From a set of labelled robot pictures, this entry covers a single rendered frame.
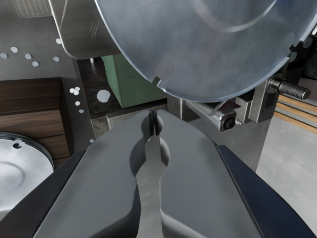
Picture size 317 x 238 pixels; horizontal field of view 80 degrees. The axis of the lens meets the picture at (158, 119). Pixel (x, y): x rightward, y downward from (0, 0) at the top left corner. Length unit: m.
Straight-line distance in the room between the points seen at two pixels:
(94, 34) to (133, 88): 0.18
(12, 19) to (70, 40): 0.80
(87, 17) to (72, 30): 0.02
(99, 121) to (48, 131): 0.34
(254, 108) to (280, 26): 0.15
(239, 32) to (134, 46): 0.12
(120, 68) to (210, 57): 0.16
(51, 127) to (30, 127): 0.05
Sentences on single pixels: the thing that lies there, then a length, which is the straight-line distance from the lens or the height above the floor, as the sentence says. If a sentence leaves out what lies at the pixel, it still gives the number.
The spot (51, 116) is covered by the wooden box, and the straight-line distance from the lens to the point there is 0.69.
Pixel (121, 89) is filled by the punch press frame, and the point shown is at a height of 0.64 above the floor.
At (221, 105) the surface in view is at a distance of 0.26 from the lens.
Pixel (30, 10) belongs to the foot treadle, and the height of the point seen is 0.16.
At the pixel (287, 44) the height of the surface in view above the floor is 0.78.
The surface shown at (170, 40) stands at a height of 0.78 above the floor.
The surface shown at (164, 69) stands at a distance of 0.20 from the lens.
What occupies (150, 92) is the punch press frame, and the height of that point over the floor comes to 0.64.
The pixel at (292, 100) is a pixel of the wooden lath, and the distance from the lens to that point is 1.38.
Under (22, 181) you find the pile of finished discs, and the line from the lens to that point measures 0.79.
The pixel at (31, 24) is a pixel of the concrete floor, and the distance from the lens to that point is 0.97.
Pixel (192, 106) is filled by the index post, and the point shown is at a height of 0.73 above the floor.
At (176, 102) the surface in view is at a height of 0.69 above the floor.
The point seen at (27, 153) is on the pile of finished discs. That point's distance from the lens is 0.72.
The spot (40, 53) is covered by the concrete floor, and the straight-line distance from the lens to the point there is 0.98.
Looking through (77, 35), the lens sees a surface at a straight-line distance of 0.18.
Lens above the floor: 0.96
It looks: 53 degrees down
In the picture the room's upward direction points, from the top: 140 degrees clockwise
